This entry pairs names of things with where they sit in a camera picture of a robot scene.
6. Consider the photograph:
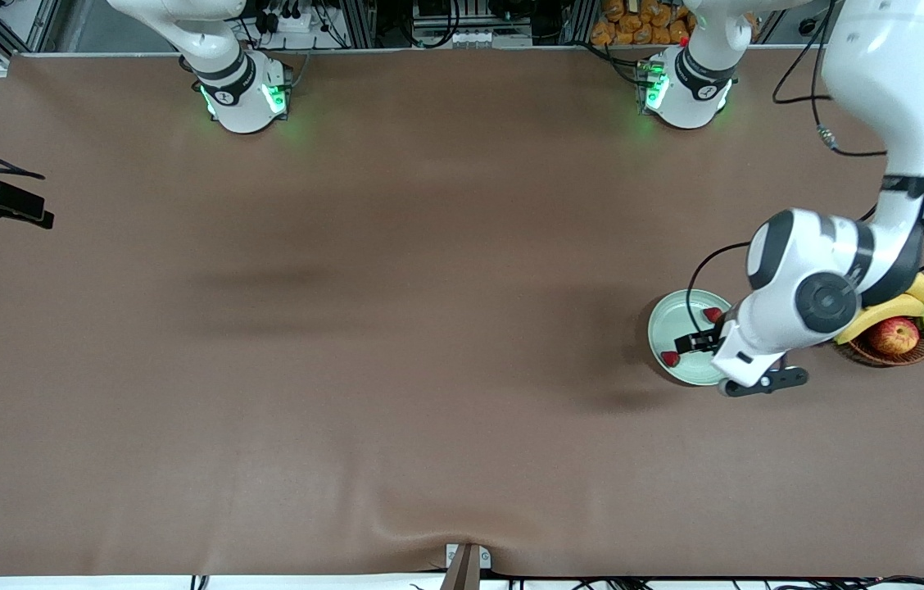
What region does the light green round plate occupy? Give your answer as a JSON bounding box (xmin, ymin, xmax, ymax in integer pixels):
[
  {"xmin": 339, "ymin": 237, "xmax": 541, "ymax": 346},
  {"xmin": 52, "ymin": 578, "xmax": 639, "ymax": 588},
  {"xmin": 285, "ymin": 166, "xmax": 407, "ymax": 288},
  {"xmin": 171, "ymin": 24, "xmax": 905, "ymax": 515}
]
[{"xmin": 647, "ymin": 288, "xmax": 737, "ymax": 387}]

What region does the brown wicker basket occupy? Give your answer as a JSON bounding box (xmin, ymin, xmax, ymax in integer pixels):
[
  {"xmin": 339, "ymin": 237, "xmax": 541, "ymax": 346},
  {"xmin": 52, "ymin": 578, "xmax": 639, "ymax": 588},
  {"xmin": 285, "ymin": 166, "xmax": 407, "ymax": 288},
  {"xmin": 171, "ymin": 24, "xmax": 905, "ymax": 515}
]
[{"xmin": 831, "ymin": 324, "xmax": 924, "ymax": 368}]

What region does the red yellow apple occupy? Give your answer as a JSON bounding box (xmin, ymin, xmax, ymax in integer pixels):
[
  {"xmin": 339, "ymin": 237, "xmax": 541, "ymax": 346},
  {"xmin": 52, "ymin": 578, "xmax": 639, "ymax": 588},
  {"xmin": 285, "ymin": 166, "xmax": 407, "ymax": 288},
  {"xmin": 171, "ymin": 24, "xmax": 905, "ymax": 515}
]
[{"xmin": 868, "ymin": 317, "xmax": 921, "ymax": 356}]

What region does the brown table cover cloth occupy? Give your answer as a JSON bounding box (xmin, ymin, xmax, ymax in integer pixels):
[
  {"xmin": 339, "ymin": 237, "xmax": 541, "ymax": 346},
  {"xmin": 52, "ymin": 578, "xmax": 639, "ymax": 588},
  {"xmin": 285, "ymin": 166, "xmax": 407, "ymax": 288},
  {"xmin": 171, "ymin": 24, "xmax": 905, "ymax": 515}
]
[{"xmin": 0, "ymin": 45, "xmax": 924, "ymax": 579}]

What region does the orange bread rolls pile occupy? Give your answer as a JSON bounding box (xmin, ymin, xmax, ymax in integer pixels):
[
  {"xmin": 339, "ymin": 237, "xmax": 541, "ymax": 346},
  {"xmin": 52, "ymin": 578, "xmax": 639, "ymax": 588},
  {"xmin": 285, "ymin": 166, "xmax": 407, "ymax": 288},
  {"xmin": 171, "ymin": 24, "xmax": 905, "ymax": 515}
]
[{"xmin": 591, "ymin": 0, "xmax": 692, "ymax": 47}]

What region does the white power strip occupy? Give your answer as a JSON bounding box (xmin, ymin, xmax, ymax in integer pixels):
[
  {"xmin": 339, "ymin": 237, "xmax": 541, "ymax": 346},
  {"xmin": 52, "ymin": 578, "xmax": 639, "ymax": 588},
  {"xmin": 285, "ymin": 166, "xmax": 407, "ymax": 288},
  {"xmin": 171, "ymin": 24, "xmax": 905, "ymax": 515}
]
[{"xmin": 261, "ymin": 0, "xmax": 324, "ymax": 34}]

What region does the white terminal block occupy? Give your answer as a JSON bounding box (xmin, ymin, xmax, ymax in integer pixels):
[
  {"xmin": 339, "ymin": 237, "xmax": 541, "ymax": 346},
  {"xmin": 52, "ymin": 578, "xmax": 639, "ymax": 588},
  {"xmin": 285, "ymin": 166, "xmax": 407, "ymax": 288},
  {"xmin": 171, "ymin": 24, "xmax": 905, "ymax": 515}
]
[{"xmin": 446, "ymin": 29, "xmax": 533, "ymax": 48}]

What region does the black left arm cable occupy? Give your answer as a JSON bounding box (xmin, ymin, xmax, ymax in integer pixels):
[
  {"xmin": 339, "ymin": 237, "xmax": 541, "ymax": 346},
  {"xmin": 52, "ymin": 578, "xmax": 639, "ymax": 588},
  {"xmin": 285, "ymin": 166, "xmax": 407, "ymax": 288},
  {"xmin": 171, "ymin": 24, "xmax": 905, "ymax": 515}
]
[{"xmin": 687, "ymin": 0, "xmax": 924, "ymax": 337}]

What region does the metal table edge bracket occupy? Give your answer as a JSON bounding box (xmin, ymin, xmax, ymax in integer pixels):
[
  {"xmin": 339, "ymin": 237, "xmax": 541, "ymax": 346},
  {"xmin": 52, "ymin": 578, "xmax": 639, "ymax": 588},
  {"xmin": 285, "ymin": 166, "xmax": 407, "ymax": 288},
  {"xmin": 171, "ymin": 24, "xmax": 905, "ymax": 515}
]
[{"xmin": 445, "ymin": 542, "xmax": 492, "ymax": 590}]

